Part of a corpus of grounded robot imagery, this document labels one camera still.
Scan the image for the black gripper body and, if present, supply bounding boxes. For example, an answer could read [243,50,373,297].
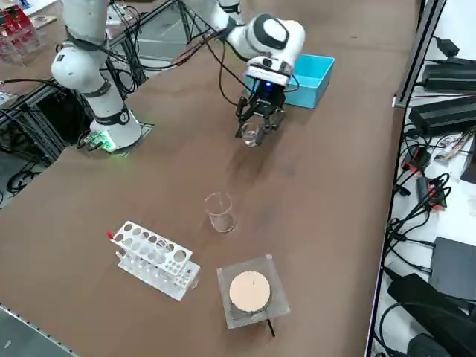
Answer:
[246,83,288,113]

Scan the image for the small glass beaker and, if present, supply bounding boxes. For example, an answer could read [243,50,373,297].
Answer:
[239,122,262,148]

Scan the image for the large glass beaker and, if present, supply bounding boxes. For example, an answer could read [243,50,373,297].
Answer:
[203,191,237,234]

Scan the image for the blue plastic bin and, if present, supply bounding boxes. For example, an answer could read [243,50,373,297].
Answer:
[283,53,337,110]

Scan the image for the red and black device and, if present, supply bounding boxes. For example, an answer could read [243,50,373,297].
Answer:
[415,176,450,210]
[402,146,433,173]

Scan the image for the white test tube rack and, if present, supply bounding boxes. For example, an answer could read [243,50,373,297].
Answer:
[111,220,202,302]

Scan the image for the black power supply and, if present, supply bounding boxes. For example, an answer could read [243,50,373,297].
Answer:
[408,94,476,138]
[421,57,476,93]

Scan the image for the small black power adapter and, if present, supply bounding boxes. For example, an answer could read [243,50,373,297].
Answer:
[434,36,461,57]

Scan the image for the flat black box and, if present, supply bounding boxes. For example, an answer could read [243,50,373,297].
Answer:
[428,235,476,303]

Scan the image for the clear acrylic box red parts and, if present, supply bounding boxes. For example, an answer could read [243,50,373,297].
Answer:
[0,6,46,67]

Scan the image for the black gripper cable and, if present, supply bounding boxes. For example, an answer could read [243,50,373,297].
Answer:
[216,39,247,108]

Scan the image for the black aluminium post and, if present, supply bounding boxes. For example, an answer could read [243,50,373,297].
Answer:
[393,0,448,109]

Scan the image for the black aluminium frame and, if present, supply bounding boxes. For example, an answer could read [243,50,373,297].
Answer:
[0,77,96,167]

